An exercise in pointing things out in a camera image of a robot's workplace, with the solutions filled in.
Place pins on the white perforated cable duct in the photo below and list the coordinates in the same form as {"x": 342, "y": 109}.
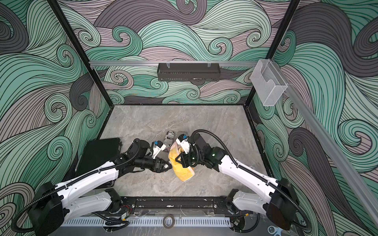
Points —
{"x": 153, "y": 221}

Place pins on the black corner frame post left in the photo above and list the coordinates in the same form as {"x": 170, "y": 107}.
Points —
{"x": 54, "y": 5}

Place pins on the blue scissors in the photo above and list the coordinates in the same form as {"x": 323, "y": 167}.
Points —
{"x": 274, "y": 231}

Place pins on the black corner frame post right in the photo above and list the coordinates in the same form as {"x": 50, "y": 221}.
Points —
{"x": 285, "y": 22}

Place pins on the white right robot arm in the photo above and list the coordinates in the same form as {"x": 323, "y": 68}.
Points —
{"x": 276, "y": 199}

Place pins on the black tape roll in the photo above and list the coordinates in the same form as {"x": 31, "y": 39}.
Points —
{"x": 168, "y": 221}

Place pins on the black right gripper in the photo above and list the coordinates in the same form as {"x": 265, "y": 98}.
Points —
{"x": 185, "y": 161}

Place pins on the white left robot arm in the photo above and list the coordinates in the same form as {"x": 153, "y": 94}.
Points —
{"x": 55, "y": 204}

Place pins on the aluminium rail right wall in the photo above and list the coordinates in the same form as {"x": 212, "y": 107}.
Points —
{"x": 300, "y": 94}

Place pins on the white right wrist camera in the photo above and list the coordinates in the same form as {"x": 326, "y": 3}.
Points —
{"x": 182, "y": 141}

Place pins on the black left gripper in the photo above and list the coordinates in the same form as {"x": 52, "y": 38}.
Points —
{"x": 157, "y": 168}

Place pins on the black wall tray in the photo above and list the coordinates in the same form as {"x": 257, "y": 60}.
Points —
{"x": 188, "y": 72}

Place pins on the yellow pink microfiber cloth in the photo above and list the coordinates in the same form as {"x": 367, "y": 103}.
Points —
{"x": 184, "y": 174}

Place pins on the black corner frame post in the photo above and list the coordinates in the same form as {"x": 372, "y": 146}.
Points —
{"x": 285, "y": 22}
{"x": 54, "y": 5}

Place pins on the black flat box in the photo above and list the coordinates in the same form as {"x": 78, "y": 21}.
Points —
{"x": 97, "y": 152}

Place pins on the aluminium rail back wall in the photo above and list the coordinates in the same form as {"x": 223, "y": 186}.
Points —
{"x": 156, "y": 63}

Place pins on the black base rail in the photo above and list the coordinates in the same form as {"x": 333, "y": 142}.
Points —
{"x": 208, "y": 205}

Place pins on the clear acrylic wall holder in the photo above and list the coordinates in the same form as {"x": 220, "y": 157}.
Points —
{"x": 268, "y": 81}

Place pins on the aluminium rail wall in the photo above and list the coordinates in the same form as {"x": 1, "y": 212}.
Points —
{"x": 300, "y": 94}
{"x": 156, "y": 63}

